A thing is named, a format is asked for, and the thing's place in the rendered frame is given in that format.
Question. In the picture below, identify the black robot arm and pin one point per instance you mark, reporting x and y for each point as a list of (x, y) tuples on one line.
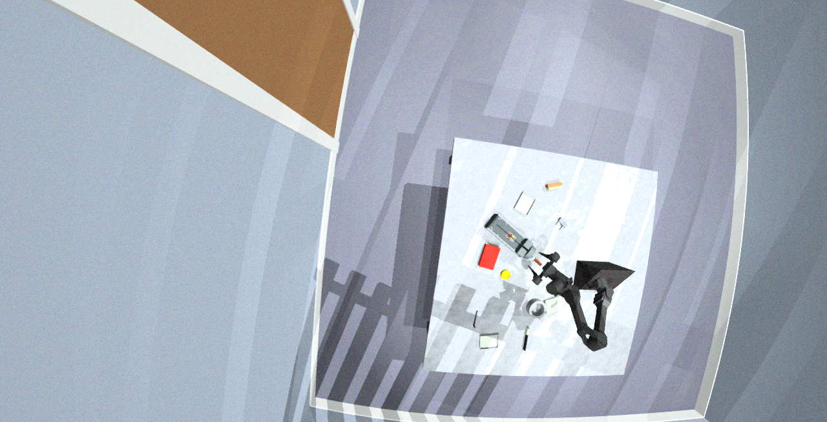
[(562, 286)]

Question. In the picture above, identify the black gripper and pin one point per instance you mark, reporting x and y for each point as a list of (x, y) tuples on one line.
[(554, 257)]

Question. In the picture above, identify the red rectangular block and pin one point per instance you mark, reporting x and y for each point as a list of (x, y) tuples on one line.
[(489, 256)]

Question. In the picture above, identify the grey cylinder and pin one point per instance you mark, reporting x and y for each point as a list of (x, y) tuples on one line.
[(539, 313)]

